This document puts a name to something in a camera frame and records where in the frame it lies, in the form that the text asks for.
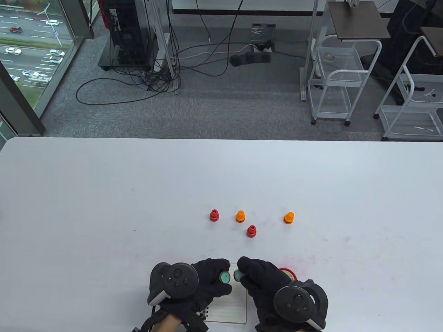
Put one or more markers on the person's right hand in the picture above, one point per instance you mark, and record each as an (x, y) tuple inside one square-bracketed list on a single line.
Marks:
[(263, 280)]

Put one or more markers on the person's left hand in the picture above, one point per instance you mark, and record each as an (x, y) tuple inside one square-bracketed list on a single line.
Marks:
[(209, 276)]

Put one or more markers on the green stamp cap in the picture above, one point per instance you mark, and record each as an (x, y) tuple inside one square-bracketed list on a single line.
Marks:
[(225, 277)]

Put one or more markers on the green reward stamp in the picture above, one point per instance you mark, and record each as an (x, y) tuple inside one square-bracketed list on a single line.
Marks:
[(237, 275)]

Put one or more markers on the red tin lid yellow label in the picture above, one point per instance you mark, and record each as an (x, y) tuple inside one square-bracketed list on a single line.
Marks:
[(290, 274)]

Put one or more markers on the white spiral lined notebook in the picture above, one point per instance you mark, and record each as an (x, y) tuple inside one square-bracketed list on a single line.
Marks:
[(228, 307)]

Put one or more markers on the red reward stamp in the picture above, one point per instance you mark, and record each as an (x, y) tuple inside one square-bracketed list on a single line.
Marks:
[(251, 231), (214, 216)]

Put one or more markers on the orange reward stamp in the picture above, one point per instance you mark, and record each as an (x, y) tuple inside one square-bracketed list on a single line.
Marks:
[(240, 217), (289, 218)]

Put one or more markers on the person's left forearm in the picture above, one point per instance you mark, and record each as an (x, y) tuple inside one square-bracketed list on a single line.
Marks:
[(169, 325)]

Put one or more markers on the dark grey left hand controller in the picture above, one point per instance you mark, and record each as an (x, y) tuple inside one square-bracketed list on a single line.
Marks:
[(178, 280)]

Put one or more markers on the dark grey hand controller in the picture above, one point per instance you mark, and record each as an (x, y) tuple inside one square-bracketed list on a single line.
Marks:
[(294, 304), (178, 280)]

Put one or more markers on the dark grey right hand controller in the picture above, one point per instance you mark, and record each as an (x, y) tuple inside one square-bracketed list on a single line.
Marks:
[(294, 304)]

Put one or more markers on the aluminium profile leg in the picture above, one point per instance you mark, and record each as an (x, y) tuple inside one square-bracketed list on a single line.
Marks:
[(174, 83)]

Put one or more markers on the small white dish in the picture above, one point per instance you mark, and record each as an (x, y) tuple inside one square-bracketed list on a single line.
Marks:
[(328, 57)]

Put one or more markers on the black wrapped box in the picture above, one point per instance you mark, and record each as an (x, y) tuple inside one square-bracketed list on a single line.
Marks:
[(263, 36)]

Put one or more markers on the black computer tower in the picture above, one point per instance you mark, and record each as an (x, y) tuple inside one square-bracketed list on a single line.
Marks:
[(126, 34)]

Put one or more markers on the tall aluminium pole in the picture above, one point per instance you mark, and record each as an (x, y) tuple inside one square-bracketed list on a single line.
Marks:
[(313, 20)]

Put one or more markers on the brown top side table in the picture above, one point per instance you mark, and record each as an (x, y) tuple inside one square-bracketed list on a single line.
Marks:
[(434, 39), (358, 20)]

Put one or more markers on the long white table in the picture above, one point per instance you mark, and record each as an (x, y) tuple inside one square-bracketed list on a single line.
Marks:
[(277, 4)]

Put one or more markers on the glass window dark frame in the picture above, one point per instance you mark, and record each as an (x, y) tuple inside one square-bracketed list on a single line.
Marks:
[(31, 41)]

